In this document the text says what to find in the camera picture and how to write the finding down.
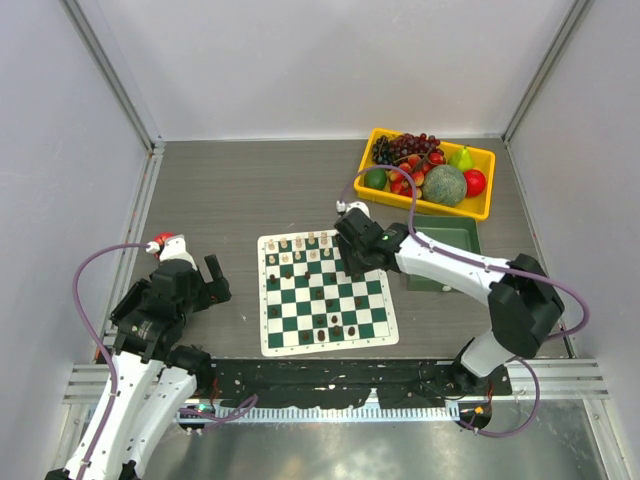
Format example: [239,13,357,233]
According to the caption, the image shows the green white chess board mat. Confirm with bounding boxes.
[257,230,399,357]

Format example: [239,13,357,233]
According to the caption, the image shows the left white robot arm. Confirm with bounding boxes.
[46,255,231,479]

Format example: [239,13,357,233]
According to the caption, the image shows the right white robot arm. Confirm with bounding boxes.
[334,201,565,394]

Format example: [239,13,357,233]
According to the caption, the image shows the green lime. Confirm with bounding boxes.
[364,168,388,190]

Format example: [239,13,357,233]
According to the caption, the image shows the red cherry bunch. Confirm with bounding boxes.
[388,153,446,199]

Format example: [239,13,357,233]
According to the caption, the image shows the red apple on table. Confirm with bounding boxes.
[153,232,175,258]

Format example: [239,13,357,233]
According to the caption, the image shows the green plastic tray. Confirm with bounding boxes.
[406,215,481,293]

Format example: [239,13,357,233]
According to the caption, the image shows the black grape bunch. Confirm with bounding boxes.
[372,135,400,166]

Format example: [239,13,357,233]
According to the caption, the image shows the green netted melon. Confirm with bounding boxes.
[422,165,467,207]

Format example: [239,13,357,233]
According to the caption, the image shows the yellow plastic fruit bin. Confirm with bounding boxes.
[353,128,496,221]

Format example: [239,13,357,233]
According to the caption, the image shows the dark red grape bunch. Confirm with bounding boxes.
[389,133,444,159]

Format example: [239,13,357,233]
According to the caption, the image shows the red apple in bin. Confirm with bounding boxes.
[464,169,487,198]

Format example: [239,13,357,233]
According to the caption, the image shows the green yellow pear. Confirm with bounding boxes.
[448,145,475,173]

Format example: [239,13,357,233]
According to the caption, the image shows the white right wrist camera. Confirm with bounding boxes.
[336,200,370,217]

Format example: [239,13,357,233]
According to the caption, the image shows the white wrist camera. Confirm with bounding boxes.
[336,200,370,217]
[145,235,196,269]

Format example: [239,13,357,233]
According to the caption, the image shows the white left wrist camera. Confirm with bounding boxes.
[145,235,196,269]

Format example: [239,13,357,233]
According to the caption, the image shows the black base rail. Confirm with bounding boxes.
[164,355,511,409]

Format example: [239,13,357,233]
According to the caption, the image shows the aluminium frame rail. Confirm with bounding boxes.
[64,357,609,436]

